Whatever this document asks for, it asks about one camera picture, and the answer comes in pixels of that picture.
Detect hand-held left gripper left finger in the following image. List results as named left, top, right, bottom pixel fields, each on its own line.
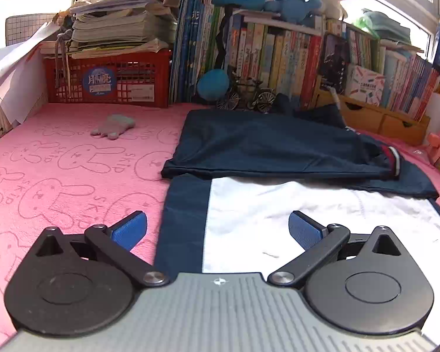
left=35, top=211, right=171, bottom=287

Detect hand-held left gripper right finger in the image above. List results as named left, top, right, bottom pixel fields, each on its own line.
left=268, top=211, right=402, bottom=288

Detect navy and white jacket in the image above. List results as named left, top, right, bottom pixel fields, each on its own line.
left=154, top=95, right=440, bottom=275

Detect pink rabbit print blanket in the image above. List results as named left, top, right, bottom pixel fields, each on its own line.
left=0, top=101, right=440, bottom=338

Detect grey rabbit-shaped cloth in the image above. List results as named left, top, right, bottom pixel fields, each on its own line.
left=90, top=114, right=137, bottom=140

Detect wooden drawer organizer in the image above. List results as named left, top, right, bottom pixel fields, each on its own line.
left=312, top=81, right=431, bottom=146

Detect black model bicycle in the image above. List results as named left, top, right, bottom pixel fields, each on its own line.
left=216, top=74, right=277, bottom=114

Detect white printed cardboard box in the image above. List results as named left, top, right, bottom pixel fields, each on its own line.
left=345, top=64, right=386, bottom=107

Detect red plastic crate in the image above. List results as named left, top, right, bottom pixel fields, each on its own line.
left=44, top=49, right=173, bottom=109

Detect black smartphone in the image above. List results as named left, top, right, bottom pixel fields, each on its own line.
left=321, top=35, right=349, bottom=94

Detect row of upright books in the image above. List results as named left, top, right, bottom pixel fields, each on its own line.
left=170, top=0, right=440, bottom=121

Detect loose white paper sheets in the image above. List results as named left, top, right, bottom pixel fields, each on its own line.
left=0, top=22, right=55, bottom=125

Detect stack of paper workbooks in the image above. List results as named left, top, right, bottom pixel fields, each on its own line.
left=55, top=0, right=178, bottom=59

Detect pale green paper stack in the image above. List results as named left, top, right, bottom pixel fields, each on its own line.
left=359, top=7, right=413, bottom=46

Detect gridded board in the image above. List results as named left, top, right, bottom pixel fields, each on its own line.
left=5, top=14, right=59, bottom=46

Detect white braided cable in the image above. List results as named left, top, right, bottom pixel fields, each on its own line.
left=328, top=86, right=347, bottom=127

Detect black hanging strap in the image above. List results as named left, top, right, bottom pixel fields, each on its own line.
left=214, top=5, right=233, bottom=70

